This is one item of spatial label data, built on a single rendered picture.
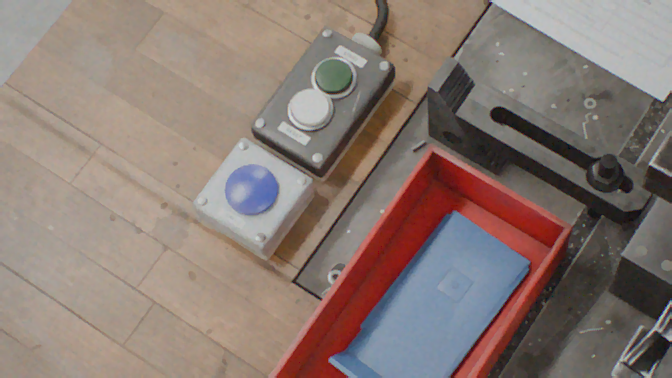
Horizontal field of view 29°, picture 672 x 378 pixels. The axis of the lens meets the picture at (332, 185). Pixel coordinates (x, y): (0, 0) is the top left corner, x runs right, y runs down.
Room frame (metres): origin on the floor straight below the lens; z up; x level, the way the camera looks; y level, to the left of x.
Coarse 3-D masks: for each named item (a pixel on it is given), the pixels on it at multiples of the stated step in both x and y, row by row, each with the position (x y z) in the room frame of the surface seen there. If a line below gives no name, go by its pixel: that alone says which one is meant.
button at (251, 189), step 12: (240, 168) 0.40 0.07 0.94; (252, 168) 0.39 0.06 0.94; (264, 168) 0.39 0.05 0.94; (228, 180) 0.39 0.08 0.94; (240, 180) 0.39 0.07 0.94; (252, 180) 0.38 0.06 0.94; (264, 180) 0.38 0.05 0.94; (228, 192) 0.38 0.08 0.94; (240, 192) 0.38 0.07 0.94; (252, 192) 0.37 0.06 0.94; (264, 192) 0.37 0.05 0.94; (276, 192) 0.37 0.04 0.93; (240, 204) 0.37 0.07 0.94; (252, 204) 0.36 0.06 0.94; (264, 204) 0.36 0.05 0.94
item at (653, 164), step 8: (664, 144) 0.27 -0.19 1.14; (664, 152) 0.26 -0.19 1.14; (656, 160) 0.26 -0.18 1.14; (664, 160) 0.26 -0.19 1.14; (648, 168) 0.26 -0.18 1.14; (656, 168) 0.25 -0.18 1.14; (664, 168) 0.25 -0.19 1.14; (648, 176) 0.25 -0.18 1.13; (656, 176) 0.25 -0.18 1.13; (664, 176) 0.25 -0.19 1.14; (648, 184) 0.25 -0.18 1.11; (656, 184) 0.25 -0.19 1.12; (664, 184) 0.25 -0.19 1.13; (656, 192) 0.25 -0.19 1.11; (664, 192) 0.25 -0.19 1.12; (664, 200) 0.24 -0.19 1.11
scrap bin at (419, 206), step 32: (448, 160) 0.36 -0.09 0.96; (416, 192) 0.35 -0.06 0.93; (448, 192) 0.35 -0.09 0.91; (480, 192) 0.34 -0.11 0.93; (512, 192) 0.32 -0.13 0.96; (384, 224) 0.32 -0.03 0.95; (416, 224) 0.33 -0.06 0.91; (480, 224) 0.32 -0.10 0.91; (512, 224) 0.32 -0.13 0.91; (544, 224) 0.30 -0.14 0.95; (352, 256) 0.30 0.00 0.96; (384, 256) 0.31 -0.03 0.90; (544, 256) 0.29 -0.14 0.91; (352, 288) 0.29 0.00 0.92; (384, 288) 0.29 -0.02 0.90; (320, 320) 0.26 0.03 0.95; (352, 320) 0.27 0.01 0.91; (512, 320) 0.23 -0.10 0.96; (288, 352) 0.24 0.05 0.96; (320, 352) 0.25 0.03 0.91; (480, 352) 0.23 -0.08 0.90
